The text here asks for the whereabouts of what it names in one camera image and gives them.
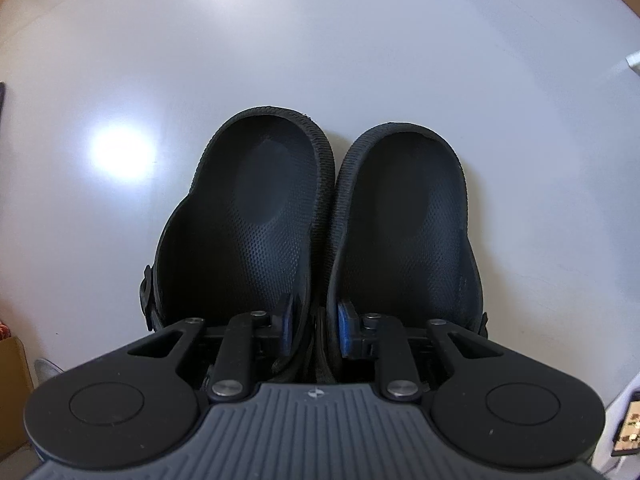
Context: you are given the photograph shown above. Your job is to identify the white shoe rack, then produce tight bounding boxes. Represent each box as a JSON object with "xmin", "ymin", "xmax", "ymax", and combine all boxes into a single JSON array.
[{"xmin": 626, "ymin": 51, "xmax": 640, "ymax": 74}]

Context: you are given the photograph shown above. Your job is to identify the black clog with strap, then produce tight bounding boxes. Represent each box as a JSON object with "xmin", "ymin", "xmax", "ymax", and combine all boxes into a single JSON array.
[{"xmin": 140, "ymin": 106, "xmax": 335, "ymax": 382}]

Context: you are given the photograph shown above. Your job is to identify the cardboard box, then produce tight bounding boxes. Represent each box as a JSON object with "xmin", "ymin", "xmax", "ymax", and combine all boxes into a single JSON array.
[{"xmin": 0, "ymin": 323, "xmax": 34, "ymax": 457}]

